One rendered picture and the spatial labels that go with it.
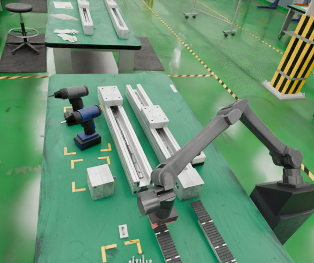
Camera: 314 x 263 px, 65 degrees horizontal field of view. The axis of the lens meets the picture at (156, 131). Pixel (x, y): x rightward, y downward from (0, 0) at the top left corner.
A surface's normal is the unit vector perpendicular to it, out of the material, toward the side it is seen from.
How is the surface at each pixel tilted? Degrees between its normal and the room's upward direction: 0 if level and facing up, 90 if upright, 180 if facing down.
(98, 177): 0
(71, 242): 0
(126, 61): 90
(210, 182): 0
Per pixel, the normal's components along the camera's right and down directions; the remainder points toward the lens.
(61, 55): 0.27, 0.63
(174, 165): 0.41, -0.14
